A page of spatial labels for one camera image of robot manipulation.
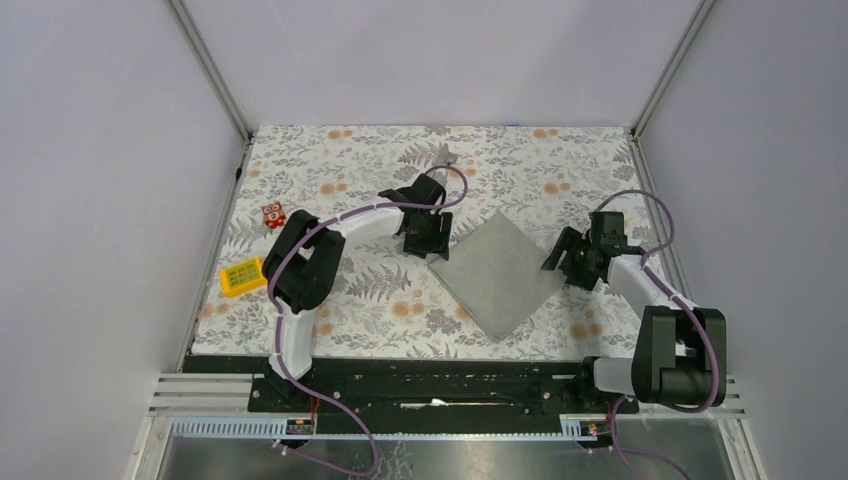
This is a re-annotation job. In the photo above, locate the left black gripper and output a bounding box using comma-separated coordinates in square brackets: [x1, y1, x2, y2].
[404, 208, 451, 259]

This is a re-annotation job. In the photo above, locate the grey cloth napkin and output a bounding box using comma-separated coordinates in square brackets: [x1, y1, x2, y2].
[429, 212, 563, 342]

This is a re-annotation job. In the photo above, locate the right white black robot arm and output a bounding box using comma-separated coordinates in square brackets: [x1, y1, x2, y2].
[542, 212, 726, 412]

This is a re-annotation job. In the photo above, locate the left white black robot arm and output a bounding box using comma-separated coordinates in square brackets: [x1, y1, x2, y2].
[262, 174, 455, 411]

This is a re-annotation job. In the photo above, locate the red owl toy block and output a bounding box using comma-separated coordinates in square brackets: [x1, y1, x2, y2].
[261, 201, 287, 231]

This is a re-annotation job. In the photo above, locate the yellow toy block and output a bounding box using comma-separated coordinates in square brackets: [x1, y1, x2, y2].
[219, 257, 267, 298]

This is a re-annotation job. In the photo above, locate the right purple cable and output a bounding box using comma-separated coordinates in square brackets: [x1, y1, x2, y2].
[592, 190, 722, 480]

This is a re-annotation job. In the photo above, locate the purple cable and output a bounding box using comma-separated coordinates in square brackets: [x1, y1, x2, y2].
[592, 190, 722, 480]
[266, 165, 469, 478]

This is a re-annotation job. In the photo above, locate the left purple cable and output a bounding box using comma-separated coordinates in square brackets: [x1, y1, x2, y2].
[266, 165, 469, 478]

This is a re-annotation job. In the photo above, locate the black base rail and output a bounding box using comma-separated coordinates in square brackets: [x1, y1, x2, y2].
[183, 355, 616, 435]

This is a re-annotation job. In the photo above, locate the right aluminium frame post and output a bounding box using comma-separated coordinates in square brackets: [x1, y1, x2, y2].
[630, 0, 718, 139]

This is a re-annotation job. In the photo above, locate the aluminium frame post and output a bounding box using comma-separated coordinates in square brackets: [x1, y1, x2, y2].
[164, 0, 252, 142]
[630, 0, 718, 139]

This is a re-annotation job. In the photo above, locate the left aluminium frame post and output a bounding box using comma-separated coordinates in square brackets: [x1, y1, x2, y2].
[164, 0, 252, 142]

